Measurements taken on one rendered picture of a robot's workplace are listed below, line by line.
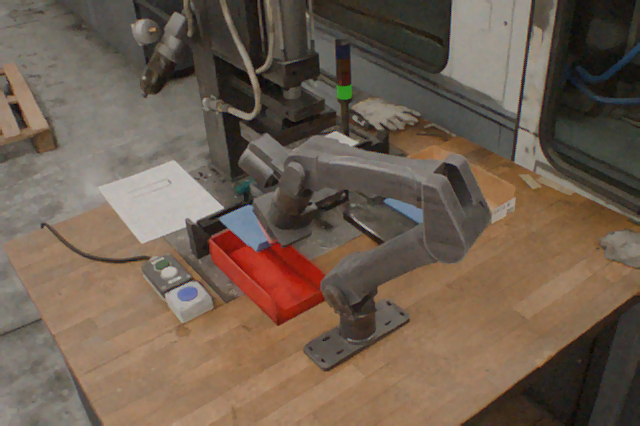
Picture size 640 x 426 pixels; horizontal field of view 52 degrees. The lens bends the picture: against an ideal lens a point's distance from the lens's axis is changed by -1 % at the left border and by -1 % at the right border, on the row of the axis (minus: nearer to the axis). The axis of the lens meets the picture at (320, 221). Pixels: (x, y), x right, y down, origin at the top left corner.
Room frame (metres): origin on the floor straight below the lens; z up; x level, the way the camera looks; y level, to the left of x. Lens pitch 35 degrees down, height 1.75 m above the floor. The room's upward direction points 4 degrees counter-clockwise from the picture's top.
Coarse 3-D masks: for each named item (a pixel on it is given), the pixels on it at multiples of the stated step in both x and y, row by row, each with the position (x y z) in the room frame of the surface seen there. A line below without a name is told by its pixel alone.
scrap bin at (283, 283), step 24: (216, 240) 1.09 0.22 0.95; (240, 240) 1.12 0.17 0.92; (216, 264) 1.07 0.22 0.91; (240, 264) 1.06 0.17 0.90; (264, 264) 1.06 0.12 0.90; (288, 264) 1.05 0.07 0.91; (312, 264) 0.98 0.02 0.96; (240, 288) 0.99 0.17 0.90; (264, 288) 0.98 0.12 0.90; (288, 288) 0.98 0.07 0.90; (312, 288) 0.97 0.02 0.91; (264, 312) 0.91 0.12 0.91; (288, 312) 0.89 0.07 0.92
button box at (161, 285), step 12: (48, 228) 1.25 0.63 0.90; (60, 240) 1.19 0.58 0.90; (84, 252) 1.13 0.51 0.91; (168, 252) 1.08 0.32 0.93; (144, 264) 1.05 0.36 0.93; (180, 264) 1.04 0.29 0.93; (144, 276) 1.04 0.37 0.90; (156, 276) 1.01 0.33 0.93; (180, 276) 1.01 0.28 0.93; (192, 276) 1.01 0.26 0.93; (156, 288) 0.99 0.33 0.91; (168, 288) 0.97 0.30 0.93
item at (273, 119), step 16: (240, 80) 1.36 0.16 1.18; (272, 96) 1.26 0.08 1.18; (288, 96) 1.25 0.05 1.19; (304, 96) 1.25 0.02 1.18; (272, 112) 1.24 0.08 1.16; (288, 112) 1.20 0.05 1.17; (304, 112) 1.21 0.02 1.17; (320, 112) 1.26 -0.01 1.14; (256, 128) 1.21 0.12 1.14; (272, 128) 1.20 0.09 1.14; (288, 128) 1.20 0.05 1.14; (304, 128) 1.22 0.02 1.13; (320, 128) 1.24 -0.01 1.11; (288, 144) 1.19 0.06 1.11
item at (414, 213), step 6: (390, 204) 1.22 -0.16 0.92; (396, 204) 1.22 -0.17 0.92; (402, 204) 1.21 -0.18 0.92; (402, 210) 1.19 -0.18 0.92; (408, 210) 1.19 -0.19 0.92; (414, 210) 1.19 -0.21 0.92; (420, 210) 1.19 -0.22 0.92; (408, 216) 1.17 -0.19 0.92; (414, 216) 1.17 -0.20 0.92; (420, 216) 1.16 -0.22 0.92; (420, 222) 1.14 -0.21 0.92
